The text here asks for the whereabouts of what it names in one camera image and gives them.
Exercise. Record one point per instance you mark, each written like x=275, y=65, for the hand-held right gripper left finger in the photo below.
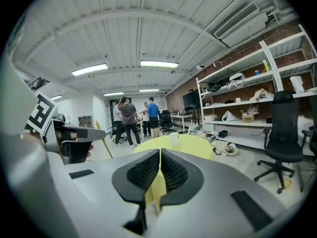
x=81, y=207

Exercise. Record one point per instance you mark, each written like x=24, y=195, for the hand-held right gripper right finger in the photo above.
x=210, y=195

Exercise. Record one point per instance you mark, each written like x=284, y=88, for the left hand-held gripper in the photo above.
x=42, y=113

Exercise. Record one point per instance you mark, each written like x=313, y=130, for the white cup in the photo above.
x=174, y=139

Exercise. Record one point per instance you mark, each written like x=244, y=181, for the person's left hand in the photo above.
x=91, y=148

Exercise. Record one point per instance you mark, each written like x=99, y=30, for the yellow curved board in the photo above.
x=105, y=142

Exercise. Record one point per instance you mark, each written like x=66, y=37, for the ceiling light panel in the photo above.
x=149, y=90
x=159, y=63
x=89, y=69
x=113, y=94

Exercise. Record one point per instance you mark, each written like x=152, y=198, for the shallow bowl of small items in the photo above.
x=232, y=149

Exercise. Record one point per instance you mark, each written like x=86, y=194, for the yellow-green round table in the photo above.
x=193, y=145

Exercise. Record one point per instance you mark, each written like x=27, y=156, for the black swivel chair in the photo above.
x=166, y=121

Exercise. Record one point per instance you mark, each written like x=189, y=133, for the small yellow block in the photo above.
x=288, y=183

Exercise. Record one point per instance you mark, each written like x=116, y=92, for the white plastic bag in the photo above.
x=229, y=116

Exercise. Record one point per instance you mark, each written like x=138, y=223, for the white long desk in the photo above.
x=183, y=118

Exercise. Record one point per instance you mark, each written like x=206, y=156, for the cardboard box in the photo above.
x=248, y=118

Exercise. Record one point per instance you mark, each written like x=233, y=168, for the black office chair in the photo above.
x=284, y=133

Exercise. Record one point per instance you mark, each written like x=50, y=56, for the black helmet bag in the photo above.
x=215, y=87

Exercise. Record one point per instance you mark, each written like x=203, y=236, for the beige crumpled cloth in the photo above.
x=260, y=94

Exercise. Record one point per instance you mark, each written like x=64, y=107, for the white headset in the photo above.
x=236, y=79

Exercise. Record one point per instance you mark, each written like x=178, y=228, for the white metal shelving rack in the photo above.
x=247, y=74

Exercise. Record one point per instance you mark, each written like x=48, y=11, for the white ceiling air conditioner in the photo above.
x=245, y=26

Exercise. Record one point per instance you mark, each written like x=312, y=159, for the small black picture frame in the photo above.
x=218, y=152

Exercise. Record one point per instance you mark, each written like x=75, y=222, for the black wall screen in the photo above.
x=191, y=98

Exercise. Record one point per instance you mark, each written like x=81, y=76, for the black metal-frame chair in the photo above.
x=310, y=142

